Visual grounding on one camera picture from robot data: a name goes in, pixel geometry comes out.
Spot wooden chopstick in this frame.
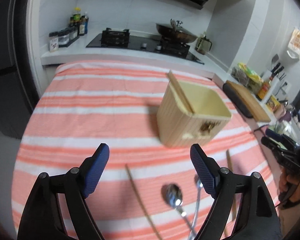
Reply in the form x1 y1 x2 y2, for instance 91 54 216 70
125 164 163 240
225 149 237 222
167 70 194 114

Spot small steel spoon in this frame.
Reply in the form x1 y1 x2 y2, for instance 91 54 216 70
191 175 203 230

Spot large steel spoon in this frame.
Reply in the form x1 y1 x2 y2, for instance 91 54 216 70
161 183 196 239

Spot person's right hand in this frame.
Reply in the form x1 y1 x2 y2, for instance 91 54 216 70
277 171 300 209

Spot purple cup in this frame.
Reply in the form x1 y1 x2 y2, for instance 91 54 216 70
279 105 294 122

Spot wooden cutting board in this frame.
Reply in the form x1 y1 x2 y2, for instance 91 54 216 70
226 80 271 122

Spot brown sauce bottle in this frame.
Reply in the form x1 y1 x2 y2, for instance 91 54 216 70
256 76 274 101

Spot white knife holder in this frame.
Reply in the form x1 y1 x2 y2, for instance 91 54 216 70
261 54 287 106

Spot pink striped tablecloth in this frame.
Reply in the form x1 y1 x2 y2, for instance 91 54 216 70
11 60 281 240

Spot hanging plastic bag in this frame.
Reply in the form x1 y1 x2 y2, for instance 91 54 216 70
286 28 300 60

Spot cream utensil holder box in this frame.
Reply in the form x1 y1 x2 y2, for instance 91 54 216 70
157 81 232 148

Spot glass oil jar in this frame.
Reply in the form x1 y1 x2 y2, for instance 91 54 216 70
195 32 212 55

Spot black wok with lid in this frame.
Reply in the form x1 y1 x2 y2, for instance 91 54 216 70
156 19 198 43

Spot black gas stove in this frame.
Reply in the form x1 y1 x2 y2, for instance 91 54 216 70
87 28 203 64

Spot condiment bottles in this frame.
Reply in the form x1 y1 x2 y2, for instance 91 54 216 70
68 7 89 36

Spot wire basket with snacks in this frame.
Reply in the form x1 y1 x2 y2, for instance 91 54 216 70
231 63 263 95

